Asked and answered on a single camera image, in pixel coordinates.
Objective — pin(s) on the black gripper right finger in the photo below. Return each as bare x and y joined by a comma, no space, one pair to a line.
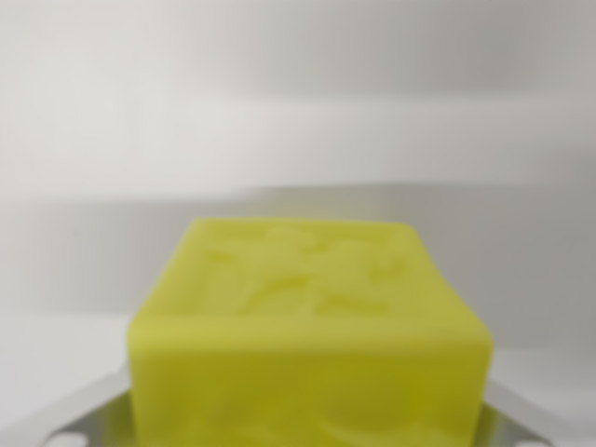
507,419

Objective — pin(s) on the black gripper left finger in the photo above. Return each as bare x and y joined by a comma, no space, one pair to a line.
88,410

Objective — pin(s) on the yellow cube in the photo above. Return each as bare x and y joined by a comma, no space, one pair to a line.
307,335

